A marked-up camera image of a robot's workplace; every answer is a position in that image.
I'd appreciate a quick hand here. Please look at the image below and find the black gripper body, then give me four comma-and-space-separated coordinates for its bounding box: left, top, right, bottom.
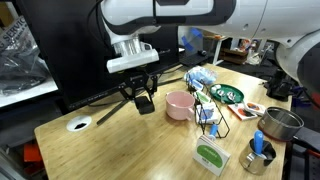
124, 70, 158, 93

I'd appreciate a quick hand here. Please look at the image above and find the black eraser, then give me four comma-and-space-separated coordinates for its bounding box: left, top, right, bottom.
134, 95, 156, 116

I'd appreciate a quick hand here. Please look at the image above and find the black monitor stand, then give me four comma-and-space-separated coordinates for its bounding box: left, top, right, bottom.
96, 75, 184, 127

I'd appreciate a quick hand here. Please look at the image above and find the pink ceramic cup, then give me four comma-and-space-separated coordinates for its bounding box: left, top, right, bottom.
165, 91, 196, 122

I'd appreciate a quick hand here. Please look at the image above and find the blue white packet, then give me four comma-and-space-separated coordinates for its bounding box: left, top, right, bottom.
187, 78, 204, 93

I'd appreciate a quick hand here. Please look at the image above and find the black keyboard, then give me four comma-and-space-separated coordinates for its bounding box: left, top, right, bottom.
178, 53, 211, 68

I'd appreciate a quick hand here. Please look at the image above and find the white card green print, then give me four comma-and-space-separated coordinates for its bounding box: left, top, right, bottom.
193, 90, 211, 105

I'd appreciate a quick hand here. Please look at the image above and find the clear plastic bag blue print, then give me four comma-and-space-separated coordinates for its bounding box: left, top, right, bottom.
183, 65, 218, 87

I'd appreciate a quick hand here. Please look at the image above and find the small steel spoon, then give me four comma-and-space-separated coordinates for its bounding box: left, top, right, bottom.
216, 88, 228, 99

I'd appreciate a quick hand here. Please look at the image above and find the small blue white tube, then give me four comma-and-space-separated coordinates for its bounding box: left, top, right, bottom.
207, 123, 220, 141

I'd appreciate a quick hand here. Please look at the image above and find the large steel spoon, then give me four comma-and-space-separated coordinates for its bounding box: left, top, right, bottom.
226, 91, 250, 112

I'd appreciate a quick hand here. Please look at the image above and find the large black monitor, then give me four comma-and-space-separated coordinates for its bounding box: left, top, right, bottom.
15, 0, 181, 112

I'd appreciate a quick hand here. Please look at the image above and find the green round plate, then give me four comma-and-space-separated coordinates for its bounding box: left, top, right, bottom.
208, 83, 245, 105

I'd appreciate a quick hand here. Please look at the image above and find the white standing card box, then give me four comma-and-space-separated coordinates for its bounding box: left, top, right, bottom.
192, 134, 232, 177

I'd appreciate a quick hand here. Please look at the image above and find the abc picture card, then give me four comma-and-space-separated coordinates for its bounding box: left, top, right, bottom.
227, 102, 259, 122

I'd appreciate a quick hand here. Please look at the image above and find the black plastic bag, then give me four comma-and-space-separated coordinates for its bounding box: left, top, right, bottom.
0, 32, 52, 98

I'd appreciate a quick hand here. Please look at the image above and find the orange crate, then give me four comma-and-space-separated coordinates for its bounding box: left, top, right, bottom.
22, 142, 43, 165

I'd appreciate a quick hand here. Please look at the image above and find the black clamp device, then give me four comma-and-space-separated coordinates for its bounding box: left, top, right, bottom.
264, 69, 295, 103

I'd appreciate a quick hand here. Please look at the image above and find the small steel pitcher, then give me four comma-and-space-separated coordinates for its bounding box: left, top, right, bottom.
238, 137, 277, 176

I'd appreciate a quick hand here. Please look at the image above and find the printed paper sign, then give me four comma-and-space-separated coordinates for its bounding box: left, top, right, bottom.
0, 15, 38, 52

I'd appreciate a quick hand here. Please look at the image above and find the steel pot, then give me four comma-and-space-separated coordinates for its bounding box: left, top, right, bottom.
257, 106, 305, 143

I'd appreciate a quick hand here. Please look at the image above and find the white wrist mount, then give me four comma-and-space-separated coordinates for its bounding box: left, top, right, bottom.
106, 41, 161, 75

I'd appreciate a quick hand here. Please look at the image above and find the white cable grommet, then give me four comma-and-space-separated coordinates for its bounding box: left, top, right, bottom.
65, 115, 93, 134

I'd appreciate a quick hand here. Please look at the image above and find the black wire rack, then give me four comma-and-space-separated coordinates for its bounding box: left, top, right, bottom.
185, 79, 231, 140

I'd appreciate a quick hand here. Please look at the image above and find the blue handled utensil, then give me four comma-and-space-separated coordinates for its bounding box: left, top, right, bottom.
252, 130, 265, 156

